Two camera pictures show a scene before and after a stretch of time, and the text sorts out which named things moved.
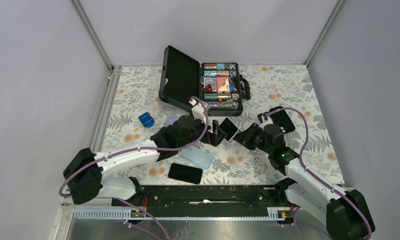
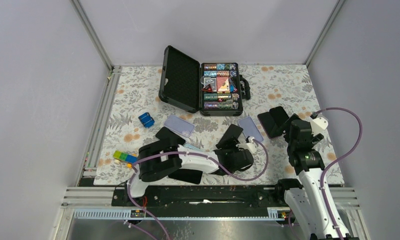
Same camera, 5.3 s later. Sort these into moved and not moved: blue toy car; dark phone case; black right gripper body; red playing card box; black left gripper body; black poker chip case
Moved: black left gripper body; black right gripper body
Not moved: dark phone case; black poker chip case; red playing card box; blue toy car
